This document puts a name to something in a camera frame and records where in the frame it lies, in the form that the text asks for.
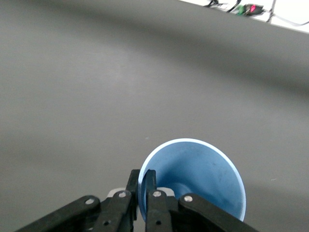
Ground black cable bundle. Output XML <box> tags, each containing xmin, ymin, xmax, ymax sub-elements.
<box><xmin>203</xmin><ymin>0</ymin><xmax>243</xmax><ymax>13</ymax></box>

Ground light blue plastic cup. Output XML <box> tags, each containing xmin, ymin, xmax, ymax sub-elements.
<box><xmin>137</xmin><ymin>138</ymin><xmax>247</xmax><ymax>222</ymax></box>

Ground white cable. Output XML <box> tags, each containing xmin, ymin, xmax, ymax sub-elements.
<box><xmin>265</xmin><ymin>0</ymin><xmax>309</xmax><ymax>27</ymax></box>

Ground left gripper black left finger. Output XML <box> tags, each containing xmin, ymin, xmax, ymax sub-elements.
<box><xmin>14</xmin><ymin>169</ymin><xmax>141</xmax><ymax>232</ymax></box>

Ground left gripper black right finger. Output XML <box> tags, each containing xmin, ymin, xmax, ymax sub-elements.
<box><xmin>144</xmin><ymin>170</ymin><xmax>259</xmax><ymax>232</ymax></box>

